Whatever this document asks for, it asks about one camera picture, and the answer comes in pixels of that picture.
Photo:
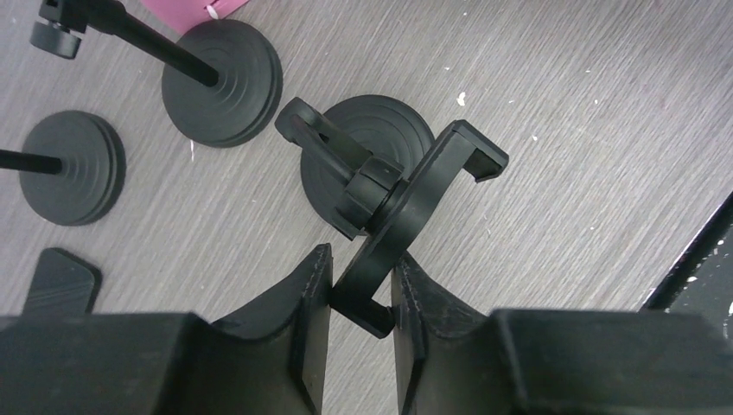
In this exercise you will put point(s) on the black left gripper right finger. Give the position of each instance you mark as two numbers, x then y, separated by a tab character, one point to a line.
452	359

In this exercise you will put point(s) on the black smartphone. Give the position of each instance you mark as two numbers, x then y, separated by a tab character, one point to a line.
63	285

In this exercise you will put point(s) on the black phone stand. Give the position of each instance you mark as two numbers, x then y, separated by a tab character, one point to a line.
222	80
371	167
71	168

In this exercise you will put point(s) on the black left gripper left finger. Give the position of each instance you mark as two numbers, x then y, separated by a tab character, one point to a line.
266	357

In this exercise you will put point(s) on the pink wedge stand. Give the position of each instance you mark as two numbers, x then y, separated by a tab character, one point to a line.
183	15

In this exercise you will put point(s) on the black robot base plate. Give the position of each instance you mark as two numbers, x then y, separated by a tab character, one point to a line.
700	281

